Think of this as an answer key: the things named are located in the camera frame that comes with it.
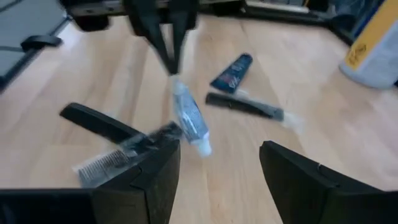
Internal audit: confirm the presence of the dark blue tube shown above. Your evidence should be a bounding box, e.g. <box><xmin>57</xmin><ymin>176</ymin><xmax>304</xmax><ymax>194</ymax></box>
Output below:
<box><xmin>210</xmin><ymin>52</ymin><xmax>254</xmax><ymax>95</ymax></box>

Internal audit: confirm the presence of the bare black comb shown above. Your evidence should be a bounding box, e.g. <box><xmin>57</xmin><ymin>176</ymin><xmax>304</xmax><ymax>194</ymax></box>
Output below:
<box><xmin>58</xmin><ymin>101</ymin><xmax>142</xmax><ymax>144</ymax></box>

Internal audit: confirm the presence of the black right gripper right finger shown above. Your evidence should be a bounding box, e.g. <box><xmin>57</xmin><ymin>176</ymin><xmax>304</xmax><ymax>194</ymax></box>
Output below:
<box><xmin>259</xmin><ymin>140</ymin><xmax>398</xmax><ymax>224</ymax></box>

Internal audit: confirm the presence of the black table clamp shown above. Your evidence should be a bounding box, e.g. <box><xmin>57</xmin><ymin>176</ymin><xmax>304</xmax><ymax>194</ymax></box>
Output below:
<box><xmin>20</xmin><ymin>34</ymin><xmax>63</xmax><ymax>53</ymax></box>

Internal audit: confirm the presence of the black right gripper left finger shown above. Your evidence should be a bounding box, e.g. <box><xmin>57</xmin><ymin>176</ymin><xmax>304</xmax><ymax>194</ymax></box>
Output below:
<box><xmin>91</xmin><ymin>139</ymin><xmax>182</xmax><ymax>224</ymax></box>

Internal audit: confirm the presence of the white toothpaste tube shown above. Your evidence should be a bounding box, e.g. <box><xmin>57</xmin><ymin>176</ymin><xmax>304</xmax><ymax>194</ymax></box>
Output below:
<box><xmin>170</xmin><ymin>74</ymin><xmax>213</xmax><ymax>157</ymax></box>

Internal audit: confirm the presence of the white canister with yellow label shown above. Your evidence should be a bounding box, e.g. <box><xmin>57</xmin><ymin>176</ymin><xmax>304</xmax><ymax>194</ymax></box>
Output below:
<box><xmin>338</xmin><ymin>0</ymin><xmax>398</xmax><ymax>90</ymax></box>

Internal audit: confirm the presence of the black metal rig frame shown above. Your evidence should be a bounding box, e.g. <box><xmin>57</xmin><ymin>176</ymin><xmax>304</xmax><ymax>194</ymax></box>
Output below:
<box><xmin>58</xmin><ymin>0</ymin><xmax>355</xmax><ymax>46</ymax></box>

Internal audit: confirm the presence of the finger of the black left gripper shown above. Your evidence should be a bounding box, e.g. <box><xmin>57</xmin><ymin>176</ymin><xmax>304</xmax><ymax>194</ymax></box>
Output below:
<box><xmin>124</xmin><ymin>0</ymin><xmax>175</xmax><ymax>75</ymax></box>
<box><xmin>169</xmin><ymin>0</ymin><xmax>200</xmax><ymax>75</ymax></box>

